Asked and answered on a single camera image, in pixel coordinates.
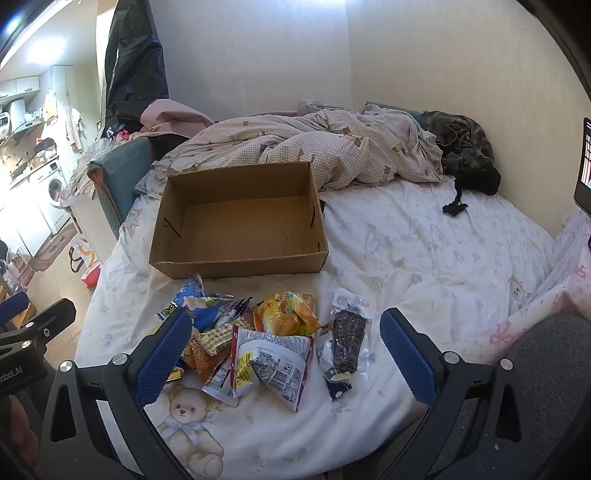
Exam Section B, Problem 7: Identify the kitchen range hood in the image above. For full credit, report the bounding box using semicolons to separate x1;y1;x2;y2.
0;96;44;141

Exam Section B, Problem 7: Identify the beige checkered snack packet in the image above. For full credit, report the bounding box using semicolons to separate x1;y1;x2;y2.
198;323;235;357

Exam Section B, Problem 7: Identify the pink pillow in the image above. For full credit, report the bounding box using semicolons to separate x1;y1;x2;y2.
139;98;216;139

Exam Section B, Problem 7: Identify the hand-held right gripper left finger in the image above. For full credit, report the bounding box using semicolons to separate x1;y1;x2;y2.
36;309;227;480

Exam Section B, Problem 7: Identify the patterned floor rug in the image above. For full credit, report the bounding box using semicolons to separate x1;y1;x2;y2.
29;220;80;274

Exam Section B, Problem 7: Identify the dark blue snack packet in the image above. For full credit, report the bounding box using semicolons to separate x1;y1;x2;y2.
154;304;185;325

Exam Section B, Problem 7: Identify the clear packet of dark snack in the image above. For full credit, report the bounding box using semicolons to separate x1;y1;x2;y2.
318;287;371;394

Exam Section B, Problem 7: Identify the brown cardboard box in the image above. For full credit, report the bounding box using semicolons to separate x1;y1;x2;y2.
148;161;329;280

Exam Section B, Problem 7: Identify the orange snack packet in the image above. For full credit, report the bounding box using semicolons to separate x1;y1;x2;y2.
184;339;228;385

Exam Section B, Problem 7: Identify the small dark-ended candy bar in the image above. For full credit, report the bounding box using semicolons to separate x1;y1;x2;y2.
216;298;254;330

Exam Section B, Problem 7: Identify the white snack packet red edge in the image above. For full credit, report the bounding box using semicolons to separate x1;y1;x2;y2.
230;323;311;412

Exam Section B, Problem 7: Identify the red bag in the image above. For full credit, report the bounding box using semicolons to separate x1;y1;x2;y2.
81;263;103;290

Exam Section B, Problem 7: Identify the teal pillow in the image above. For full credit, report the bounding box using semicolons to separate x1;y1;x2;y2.
368;102;426;124

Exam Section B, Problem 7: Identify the black knotted cord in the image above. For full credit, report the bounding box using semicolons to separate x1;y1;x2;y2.
442;175;468;216

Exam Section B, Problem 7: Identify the small white snack packet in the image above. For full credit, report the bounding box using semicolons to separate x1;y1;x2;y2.
202;356;241;408

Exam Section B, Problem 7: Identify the yellow snack bag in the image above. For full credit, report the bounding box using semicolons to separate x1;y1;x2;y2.
253;291;324;339

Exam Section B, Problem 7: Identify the person's left hand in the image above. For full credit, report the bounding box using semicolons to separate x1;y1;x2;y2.
0;396;43;464

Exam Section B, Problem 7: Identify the teal padded headboard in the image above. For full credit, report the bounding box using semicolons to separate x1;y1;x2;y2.
87;136;156;234

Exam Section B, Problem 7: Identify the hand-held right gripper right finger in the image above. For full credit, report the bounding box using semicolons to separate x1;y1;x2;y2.
369;308;570;480

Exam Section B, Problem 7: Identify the pink printed blanket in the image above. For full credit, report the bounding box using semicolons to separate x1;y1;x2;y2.
462;207;591;357

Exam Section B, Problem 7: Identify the tablet screen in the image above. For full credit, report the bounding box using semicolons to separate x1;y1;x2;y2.
573;117;591;209

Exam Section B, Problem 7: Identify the checkered bear-print duvet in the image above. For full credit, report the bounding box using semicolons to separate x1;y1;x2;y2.
134;99;445;200

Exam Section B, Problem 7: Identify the white bag with black handles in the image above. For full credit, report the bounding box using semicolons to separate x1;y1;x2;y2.
69;237;100;276

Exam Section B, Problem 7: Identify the white hanging towel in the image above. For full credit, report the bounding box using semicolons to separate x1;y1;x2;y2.
64;106;85;154

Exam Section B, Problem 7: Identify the camouflage cloth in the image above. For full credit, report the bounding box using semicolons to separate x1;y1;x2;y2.
422;110;502;195

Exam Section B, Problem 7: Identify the white washing machine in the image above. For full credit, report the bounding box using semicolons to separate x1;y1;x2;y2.
38;159;73;232

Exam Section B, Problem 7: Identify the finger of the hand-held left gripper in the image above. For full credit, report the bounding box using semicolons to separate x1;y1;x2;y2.
0;292;30;325
0;298;77;346

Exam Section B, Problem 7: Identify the blue snack bag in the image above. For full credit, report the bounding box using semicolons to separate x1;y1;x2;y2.
171;273;234;332

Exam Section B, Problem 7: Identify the white bedside cabinet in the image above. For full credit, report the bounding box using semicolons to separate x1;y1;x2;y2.
68;198;119;260

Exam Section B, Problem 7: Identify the black garment bag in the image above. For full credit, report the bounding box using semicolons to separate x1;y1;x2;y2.
104;0;170;134

